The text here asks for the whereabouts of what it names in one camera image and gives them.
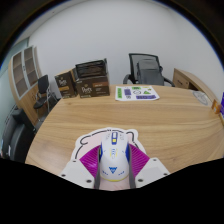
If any small black chair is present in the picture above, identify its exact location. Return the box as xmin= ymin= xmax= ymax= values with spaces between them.
xmin=33 ymin=74 xmax=61 ymax=116

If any black sofa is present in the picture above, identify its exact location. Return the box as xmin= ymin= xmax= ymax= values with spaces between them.
xmin=0 ymin=106 xmax=38 ymax=164

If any white and blue computer mouse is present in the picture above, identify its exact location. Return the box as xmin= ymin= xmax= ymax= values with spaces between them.
xmin=98 ymin=131 xmax=131 ymax=183

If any small brown cardboard box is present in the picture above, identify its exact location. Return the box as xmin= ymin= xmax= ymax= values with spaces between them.
xmin=54 ymin=68 xmax=79 ymax=100

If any wooden shelf unit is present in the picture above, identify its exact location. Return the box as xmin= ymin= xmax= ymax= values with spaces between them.
xmin=7 ymin=45 xmax=46 ymax=126

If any large dark brown cardboard box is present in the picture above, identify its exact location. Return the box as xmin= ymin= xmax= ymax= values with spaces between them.
xmin=73 ymin=58 xmax=111 ymax=99

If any grey mesh office chair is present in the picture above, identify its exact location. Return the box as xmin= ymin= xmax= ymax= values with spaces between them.
xmin=122 ymin=52 xmax=176 ymax=88

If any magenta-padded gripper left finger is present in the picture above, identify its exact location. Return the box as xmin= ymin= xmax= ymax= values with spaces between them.
xmin=58 ymin=143 xmax=103 ymax=190

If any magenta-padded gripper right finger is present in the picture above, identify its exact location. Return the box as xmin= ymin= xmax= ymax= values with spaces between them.
xmin=127 ymin=143 xmax=171 ymax=190

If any white printed paper sheet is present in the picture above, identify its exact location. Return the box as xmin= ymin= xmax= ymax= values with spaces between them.
xmin=114 ymin=85 xmax=161 ymax=102

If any wooden side cabinet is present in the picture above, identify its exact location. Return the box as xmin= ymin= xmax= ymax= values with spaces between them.
xmin=172 ymin=67 xmax=209 ymax=96

